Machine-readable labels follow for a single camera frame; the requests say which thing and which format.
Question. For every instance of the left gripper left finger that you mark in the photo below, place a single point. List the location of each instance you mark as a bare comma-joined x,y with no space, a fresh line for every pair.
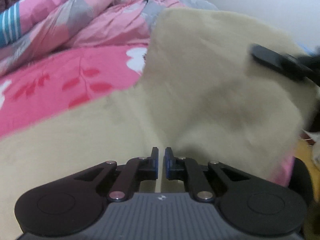
71,204

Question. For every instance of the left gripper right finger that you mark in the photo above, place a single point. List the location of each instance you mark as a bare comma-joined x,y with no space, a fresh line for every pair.
248,203

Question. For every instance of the beige trousers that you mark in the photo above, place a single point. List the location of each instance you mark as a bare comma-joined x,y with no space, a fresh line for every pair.
200,93

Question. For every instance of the pink grey quilt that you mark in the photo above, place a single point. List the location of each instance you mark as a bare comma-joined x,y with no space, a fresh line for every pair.
31,29

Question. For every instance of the pink floral blanket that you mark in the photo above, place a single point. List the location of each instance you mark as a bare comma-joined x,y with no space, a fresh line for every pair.
66,80

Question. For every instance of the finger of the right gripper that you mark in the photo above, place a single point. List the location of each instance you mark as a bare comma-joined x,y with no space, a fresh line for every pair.
296,68

